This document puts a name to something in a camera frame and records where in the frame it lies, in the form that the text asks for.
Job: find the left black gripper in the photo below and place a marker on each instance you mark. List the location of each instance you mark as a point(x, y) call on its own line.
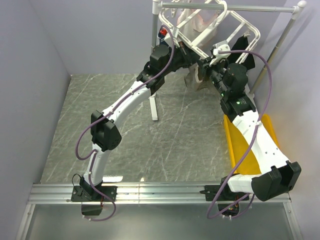
point(188, 55)

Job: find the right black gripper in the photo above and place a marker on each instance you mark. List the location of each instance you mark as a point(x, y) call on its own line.
point(204, 68)

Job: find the grey underwear beige waistband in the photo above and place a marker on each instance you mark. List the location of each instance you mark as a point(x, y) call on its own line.
point(195, 81)

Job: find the white clip hanger frame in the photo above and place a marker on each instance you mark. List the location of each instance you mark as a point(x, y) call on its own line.
point(182, 12)

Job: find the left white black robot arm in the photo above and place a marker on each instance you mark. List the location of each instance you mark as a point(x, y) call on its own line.
point(104, 126)

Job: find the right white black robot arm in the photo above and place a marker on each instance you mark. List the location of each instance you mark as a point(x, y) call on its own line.
point(277, 174)

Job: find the navy blue underwear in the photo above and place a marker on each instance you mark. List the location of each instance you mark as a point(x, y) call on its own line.
point(161, 38)

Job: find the white pink underwear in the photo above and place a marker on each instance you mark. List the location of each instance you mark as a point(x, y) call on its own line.
point(197, 25)

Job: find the yellow plastic tray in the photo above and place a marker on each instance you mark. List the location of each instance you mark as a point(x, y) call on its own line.
point(237, 146)

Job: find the grey white drying rack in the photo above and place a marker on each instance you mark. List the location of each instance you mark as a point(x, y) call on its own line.
point(237, 44)

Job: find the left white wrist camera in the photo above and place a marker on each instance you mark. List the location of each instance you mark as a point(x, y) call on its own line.
point(171, 37)

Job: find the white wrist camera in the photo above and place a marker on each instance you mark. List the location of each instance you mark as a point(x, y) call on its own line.
point(220, 51)
point(171, 37)

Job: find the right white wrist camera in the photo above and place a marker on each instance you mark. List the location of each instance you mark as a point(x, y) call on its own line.
point(220, 51)

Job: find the aluminium mounting rail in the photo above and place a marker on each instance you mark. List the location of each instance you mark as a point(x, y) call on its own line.
point(153, 211)

